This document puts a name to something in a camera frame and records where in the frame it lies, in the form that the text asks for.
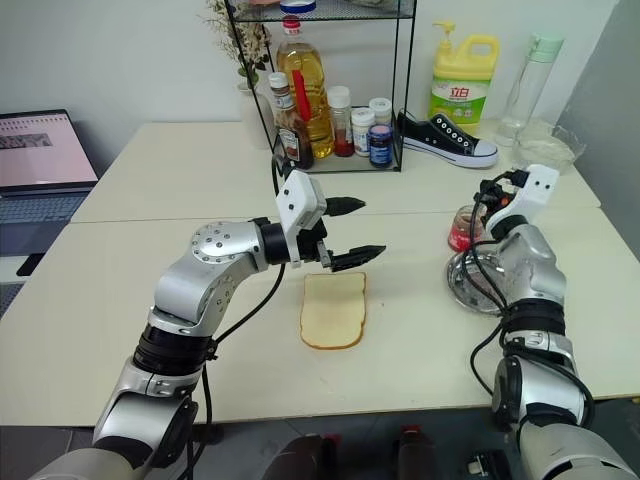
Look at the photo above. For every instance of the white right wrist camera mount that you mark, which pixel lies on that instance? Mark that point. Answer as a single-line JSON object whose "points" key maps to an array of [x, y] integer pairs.
{"points": [[537, 187]]}

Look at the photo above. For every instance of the white vase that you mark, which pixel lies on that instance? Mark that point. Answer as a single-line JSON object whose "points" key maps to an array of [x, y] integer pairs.
{"points": [[252, 115]]}

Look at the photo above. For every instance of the white lidded seasoning jar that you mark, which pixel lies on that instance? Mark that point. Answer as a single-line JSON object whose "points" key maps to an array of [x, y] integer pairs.
{"points": [[381, 111], [362, 135]]}

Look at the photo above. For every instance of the red spice jar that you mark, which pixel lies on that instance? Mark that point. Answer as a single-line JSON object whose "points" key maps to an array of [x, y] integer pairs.
{"points": [[341, 132]]}

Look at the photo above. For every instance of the blue labelled jar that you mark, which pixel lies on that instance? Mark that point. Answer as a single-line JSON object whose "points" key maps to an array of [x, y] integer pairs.
{"points": [[380, 147]]}

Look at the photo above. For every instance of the white bread slice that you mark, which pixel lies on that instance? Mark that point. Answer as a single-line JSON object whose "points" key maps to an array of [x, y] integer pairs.
{"points": [[332, 315]]}

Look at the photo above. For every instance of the open laptop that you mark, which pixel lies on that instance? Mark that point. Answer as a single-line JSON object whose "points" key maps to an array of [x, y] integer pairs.
{"points": [[45, 150]]}

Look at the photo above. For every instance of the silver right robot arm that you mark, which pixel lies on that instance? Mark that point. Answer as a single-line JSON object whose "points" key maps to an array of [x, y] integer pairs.
{"points": [[530, 260]]}

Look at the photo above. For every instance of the yellow detergent bottle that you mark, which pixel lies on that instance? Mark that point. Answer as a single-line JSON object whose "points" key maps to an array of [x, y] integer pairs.
{"points": [[457, 95]]}

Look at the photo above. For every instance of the brown sauce bottle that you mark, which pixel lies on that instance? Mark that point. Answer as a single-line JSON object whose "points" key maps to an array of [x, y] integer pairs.
{"points": [[295, 145]]}

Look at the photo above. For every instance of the cooking oil bottle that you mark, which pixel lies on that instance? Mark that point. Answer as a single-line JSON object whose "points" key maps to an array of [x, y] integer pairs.
{"points": [[314, 100]]}

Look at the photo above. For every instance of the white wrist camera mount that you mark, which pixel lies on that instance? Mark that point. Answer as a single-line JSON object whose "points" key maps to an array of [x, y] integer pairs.
{"points": [[537, 187], [297, 200]]}

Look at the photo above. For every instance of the red jam jar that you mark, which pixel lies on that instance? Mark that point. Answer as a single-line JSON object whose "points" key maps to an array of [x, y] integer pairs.
{"points": [[457, 235]]}

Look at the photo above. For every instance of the dark rounded shape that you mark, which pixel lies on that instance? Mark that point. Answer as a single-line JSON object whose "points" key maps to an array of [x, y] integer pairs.
{"points": [[300, 460], [417, 455]]}

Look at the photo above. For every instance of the clear bottle green cap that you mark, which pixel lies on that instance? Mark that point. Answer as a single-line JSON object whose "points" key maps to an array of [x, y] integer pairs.
{"points": [[525, 95]]}

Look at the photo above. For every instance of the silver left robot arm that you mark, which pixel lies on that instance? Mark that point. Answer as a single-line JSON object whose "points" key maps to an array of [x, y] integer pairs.
{"points": [[215, 245]]}

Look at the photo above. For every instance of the black canvas sneaker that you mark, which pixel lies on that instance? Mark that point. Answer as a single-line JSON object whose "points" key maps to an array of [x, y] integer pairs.
{"points": [[440, 137]]}

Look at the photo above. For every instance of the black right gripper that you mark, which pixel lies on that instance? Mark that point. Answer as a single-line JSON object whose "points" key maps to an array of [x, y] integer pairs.
{"points": [[492, 196]]}

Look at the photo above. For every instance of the shiny metal plate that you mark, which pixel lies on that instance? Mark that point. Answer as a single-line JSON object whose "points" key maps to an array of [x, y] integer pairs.
{"points": [[465, 296]]}

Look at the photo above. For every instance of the blue rimmed white lid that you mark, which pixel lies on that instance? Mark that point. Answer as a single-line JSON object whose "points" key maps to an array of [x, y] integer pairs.
{"points": [[298, 6]]}

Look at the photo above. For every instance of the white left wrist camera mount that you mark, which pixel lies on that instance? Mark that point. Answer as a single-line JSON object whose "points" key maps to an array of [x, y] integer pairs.
{"points": [[297, 200]]}

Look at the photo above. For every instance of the clear plastic bag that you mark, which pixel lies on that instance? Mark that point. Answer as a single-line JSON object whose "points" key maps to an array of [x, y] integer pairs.
{"points": [[547, 145]]}

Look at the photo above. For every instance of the black phone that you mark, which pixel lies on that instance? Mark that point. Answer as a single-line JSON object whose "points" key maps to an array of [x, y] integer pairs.
{"points": [[31, 265]]}

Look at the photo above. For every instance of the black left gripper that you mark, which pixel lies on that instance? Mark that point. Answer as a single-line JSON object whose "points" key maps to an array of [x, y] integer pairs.
{"points": [[312, 245]]}

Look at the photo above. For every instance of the dried flower bunch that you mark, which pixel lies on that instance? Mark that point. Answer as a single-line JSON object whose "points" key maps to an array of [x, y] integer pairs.
{"points": [[245, 40]]}

